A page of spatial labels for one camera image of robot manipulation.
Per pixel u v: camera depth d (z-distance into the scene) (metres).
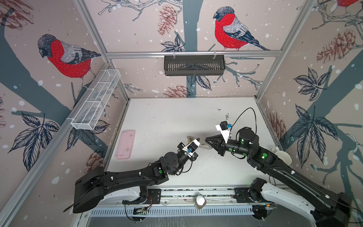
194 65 1.05
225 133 0.58
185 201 0.73
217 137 0.64
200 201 0.64
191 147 0.54
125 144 0.93
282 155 0.79
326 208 0.40
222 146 0.58
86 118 0.70
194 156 0.61
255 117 0.47
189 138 0.73
